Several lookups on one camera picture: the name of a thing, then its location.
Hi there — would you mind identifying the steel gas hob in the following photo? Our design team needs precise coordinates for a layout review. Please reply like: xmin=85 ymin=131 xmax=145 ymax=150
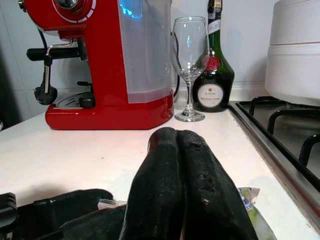
xmin=228 ymin=96 xmax=320 ymax=227

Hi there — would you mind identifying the dark green liqueur bottle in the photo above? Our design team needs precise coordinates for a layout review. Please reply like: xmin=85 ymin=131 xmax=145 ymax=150
xmin=192 ymin=0 xmax=236 ymax=113

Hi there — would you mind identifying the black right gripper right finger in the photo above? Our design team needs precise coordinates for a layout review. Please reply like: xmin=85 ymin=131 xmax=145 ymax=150
xmin=177 ymin=129 xmax=259 ymax=240

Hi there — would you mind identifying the white enamel pot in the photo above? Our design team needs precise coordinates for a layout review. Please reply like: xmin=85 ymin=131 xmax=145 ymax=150
xmin=264 ymin=0 xmax=320 ymax=108

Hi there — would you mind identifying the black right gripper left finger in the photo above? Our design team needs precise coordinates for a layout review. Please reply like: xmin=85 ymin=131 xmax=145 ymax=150
xmin=119 ymin=126 xmax=187 ymax=240

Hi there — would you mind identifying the red espresso machine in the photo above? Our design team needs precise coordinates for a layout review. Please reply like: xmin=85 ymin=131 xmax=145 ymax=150
xmin=17 ymin=0 xmax=175 ymax=131

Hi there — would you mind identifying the black hob pan support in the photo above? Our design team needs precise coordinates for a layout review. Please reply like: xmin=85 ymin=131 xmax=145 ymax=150
xmin=236 ymin=96 xmax=320 ymax=186

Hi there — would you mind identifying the green white plastic packet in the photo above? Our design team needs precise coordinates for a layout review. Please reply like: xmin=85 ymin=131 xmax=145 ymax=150
xmin=96 ymin=186 xmax=278 ymax=240

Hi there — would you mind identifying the clear wine glass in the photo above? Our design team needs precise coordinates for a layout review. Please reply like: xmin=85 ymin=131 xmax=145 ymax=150
xmin=170 ymin=16 xmax=210 ymax=123

